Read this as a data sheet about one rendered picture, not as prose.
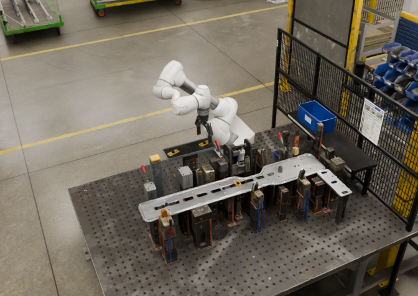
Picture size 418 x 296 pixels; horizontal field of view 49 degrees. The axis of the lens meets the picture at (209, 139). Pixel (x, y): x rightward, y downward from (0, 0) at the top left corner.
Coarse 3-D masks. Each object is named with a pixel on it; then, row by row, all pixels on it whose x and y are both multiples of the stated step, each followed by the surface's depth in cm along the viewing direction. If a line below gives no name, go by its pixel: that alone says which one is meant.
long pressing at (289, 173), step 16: (288, 160) 344; (304, 160) 344; (256, 176) 330; (272, 176) 329; (288, 176) 329; (304, 176) 329; (208, 192) 316; (224, 192) 316; (240, 192) 316; (144, 208) 305; (176, 208) 304; (192, 208) 305
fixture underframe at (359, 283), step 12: (84, 252) 404; (360, 264) 318; (408, 264) 358; (336, 276) 352; (348, 276) 335; (360, 276) 327; (372, 276) 349; (384, 276) 349; (300, 288) 299; (348, 288) 339; (360, 288) 337
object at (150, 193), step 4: (144, 184) 316; (148, 184) 316; (152, 184) 316; (144, 188) 317; (148, 188) 312; (152, 188) 312; (148, 192) 311; (152, 192) 312; (156, 192) 314; (148, 196) 312; (152, 196) 314; (156, 196) 315; (148, 200) 315; (156, 208) 322
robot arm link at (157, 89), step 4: (160, 80) 356; (164, 80) 355; (156, 84) 358; (160, 84) 354; (164, 84) 354; (168, 84) 355; (152, 88) 362; (156, 88) 356; (160, 88) 352; (152, 92) 362; (156, 92) 355; (160, 92) 351; (156, 96) 359; (160, 96) 353
